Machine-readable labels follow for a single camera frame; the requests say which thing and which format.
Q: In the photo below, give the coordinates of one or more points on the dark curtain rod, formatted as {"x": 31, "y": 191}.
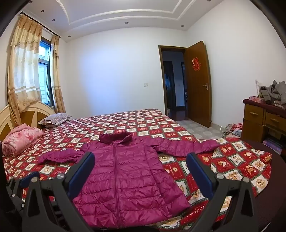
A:
{"x": 48, "y": 29}

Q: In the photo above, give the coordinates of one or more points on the red paper door decoration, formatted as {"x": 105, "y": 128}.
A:
{"x": 195, "y": 64}

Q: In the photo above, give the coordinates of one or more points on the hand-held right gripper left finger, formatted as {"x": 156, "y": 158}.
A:
{"x": 81, "y": 171}

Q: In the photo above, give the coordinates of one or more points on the wooden desk with drawers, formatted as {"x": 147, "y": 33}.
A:
{"x": 254, "y": 125}

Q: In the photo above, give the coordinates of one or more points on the brown door frame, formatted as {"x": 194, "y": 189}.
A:
{"x": 161, "y": 78}

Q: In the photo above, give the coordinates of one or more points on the window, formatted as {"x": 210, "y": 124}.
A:
{"x": 43, "y": 78}

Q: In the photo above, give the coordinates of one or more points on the narrow beige floral curtain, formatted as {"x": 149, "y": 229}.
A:
{"x": 57, "y": 78}

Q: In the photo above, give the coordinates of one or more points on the pink folded quilt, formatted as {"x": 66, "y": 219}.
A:
{"x": 20, "y": 138}

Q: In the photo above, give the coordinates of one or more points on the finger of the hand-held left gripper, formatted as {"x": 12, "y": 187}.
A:
{"x": 26, "y": 179}

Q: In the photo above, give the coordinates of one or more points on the pile of grey clothes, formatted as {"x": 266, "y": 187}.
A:
{"x": 274, "y": 93}

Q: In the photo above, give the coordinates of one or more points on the pile of clothes on floor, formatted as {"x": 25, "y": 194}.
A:
{"x": 233, "y": 129}

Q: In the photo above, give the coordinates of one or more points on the cream wooden headboard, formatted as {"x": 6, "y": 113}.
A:
{"x": 31, "y": 113}

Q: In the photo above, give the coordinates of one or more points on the red checked printed bedspread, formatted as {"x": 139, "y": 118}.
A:
{"x": 156, "y": 125}

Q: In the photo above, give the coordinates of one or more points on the magenta puffer jacket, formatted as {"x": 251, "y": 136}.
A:
{"x": 134, "y": 178}

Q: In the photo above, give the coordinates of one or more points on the wide beige floral curtain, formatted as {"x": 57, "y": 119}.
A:
{"x": 22, "y": 67}

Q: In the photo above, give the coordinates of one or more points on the dark bed base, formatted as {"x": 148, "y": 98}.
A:
{"x": 272, "y": 189}

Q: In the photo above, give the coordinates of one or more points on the brown wooden door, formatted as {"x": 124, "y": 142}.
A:
{"x": 198, "y": 100}

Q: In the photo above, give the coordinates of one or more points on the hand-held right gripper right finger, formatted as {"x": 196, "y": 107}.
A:
{"x": 198, "y": 176}

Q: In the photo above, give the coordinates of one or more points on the stack of books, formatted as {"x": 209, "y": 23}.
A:
{"x": 273, "y": 145}

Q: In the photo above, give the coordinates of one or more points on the pink box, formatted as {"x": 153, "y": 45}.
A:
{"x": 257, "y": 98}

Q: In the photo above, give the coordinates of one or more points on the striped pillow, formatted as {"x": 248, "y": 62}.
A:
{"x": 55, "y": 118}

